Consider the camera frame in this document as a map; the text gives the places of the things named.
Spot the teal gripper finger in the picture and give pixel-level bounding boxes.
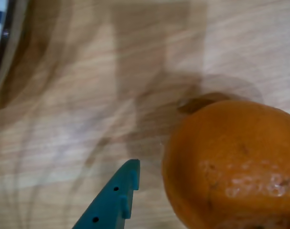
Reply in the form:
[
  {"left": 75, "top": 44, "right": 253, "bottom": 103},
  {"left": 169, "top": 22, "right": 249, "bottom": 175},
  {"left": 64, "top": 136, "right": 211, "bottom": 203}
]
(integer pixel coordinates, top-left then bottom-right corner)
[{"left": 72, "top": 159, "right": 141, "bottom": 229}]

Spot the orange fruit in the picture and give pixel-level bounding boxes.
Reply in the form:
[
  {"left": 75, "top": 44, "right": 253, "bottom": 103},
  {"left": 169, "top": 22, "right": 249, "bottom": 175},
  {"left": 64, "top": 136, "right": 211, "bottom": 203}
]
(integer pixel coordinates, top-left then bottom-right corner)
[{"left": 161, "top": 99, "right": 290, "bottom": 229}]

